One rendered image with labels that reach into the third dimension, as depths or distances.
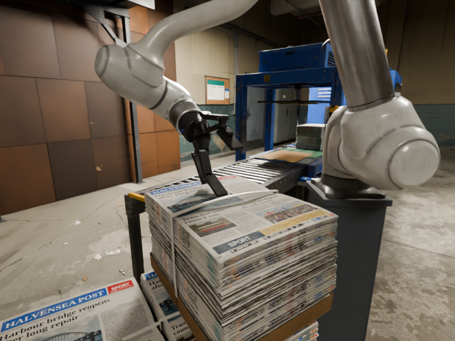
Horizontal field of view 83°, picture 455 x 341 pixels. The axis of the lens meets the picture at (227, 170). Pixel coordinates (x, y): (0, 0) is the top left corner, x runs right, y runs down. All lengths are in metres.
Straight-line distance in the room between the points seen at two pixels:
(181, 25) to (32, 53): 3.46
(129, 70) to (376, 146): 0.58
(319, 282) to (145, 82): 0.60
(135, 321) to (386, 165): 0.62
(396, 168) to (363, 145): 0.08
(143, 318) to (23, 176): 3.53
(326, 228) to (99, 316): 0.52
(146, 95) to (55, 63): 3.49
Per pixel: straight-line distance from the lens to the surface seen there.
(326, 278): 0.61
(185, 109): 0.71
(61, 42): 4.26
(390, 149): 0.63
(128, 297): 0.73
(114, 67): 0.69
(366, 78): 0.66
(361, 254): 0.97
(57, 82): 4.15
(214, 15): 0.78
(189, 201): 0.60
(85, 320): 0.70
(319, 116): 4.61
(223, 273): 0.41
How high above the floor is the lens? 1.27
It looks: 14 degrees down
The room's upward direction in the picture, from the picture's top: straight up
